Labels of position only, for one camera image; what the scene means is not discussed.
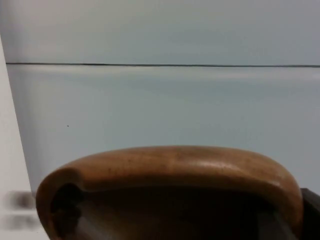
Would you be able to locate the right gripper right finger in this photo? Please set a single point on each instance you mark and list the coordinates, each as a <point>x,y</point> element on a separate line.
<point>312,215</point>

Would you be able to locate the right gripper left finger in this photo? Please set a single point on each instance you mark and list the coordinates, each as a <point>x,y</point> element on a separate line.
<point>271,227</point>

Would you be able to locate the dark wooden cup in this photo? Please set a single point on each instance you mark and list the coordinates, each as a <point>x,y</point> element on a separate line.
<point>175,167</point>

